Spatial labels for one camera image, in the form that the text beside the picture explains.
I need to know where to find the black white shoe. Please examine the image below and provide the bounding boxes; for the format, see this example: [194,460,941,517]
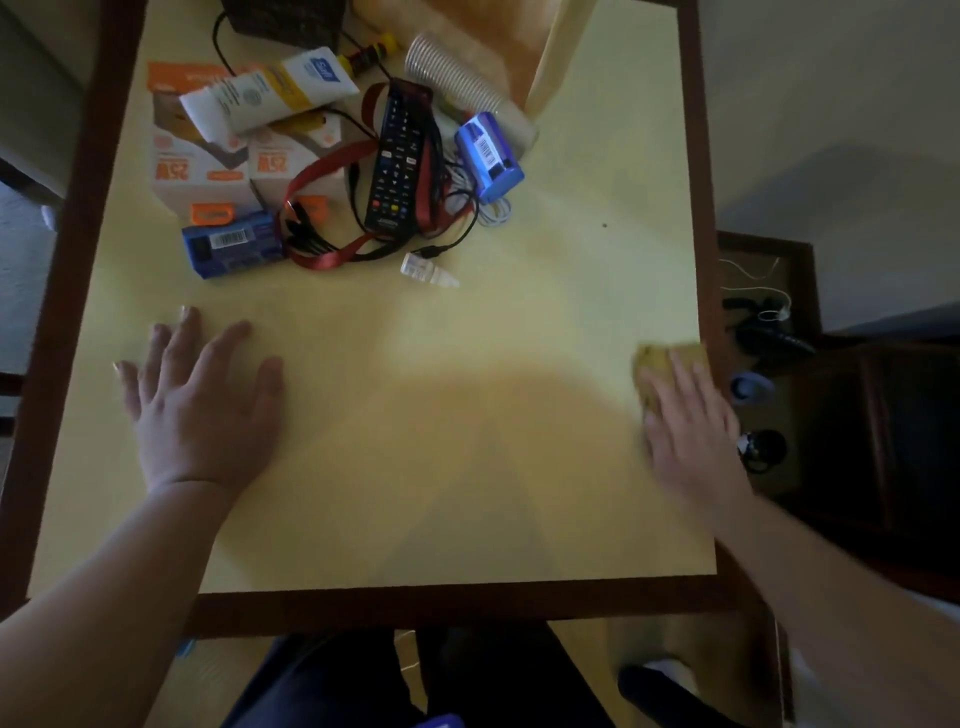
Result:
[617,658,747,728]

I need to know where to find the yellow sponge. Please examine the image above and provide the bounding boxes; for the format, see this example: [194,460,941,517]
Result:
[633,342,711,420]

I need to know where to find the stack of clear plastic cups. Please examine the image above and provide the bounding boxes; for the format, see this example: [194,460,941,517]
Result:
[404,31,540,160]

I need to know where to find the person's right forearm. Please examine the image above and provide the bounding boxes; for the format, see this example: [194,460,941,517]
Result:
[708,491,960,728]

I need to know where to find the white cream tube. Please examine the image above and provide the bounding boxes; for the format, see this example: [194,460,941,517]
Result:
[178,46,361,145]

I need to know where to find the black round gadget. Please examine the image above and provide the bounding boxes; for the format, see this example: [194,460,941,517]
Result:
[737,428,789,475]

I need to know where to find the black remote control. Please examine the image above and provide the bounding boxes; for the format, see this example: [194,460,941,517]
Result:
[364,78,436,243]

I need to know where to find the person's left forearm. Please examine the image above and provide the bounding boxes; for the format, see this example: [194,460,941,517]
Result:
[0,480,237,728]

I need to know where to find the small blue white cap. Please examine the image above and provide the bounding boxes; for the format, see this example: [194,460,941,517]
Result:
[729,369,776,406]

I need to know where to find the person's right hand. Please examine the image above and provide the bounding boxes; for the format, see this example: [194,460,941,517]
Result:
[639,348,753,520]

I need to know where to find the dark woven basket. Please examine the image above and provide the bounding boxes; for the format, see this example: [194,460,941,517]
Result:
[220,0,352,52]

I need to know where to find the large orange white box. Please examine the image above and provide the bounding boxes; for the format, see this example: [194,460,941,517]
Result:
[147,61,260,224]

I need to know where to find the person's dark trousers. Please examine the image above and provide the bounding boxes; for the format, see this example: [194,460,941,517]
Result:
[222,626,616,728]

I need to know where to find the orange paper bag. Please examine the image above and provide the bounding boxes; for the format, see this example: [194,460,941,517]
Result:
[351,0,601,120]

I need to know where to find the brown wooden table frame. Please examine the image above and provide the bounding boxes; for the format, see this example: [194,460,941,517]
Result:
[0,0,753,640]

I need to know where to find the brown wooden side table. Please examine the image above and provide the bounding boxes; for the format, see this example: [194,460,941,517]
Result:
[714,231,826,500]

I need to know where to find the red lanyard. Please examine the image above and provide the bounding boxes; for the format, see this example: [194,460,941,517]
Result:
[279,81,455,273]

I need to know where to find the person's left hand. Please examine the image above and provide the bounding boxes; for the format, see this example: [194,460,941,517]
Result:
[112,306,286,496]

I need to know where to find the small orange white box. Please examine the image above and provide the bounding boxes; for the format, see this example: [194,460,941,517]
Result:
[247,111,348,220]

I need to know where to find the small clear dropper bottle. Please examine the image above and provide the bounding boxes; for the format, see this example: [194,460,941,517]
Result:
[400,252,461,291]

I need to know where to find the white cable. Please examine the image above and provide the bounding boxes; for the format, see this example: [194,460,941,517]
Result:
[444,161,516,228]

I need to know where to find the blue battery pack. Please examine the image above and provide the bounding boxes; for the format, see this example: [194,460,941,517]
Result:
[454,111,525,206]
[181,210,288,281]

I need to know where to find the thin white cord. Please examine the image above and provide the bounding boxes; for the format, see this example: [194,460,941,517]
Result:
[718,256,794,324]

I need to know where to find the black cable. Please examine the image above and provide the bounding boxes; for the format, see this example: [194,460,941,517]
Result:
[212,10,481,264]

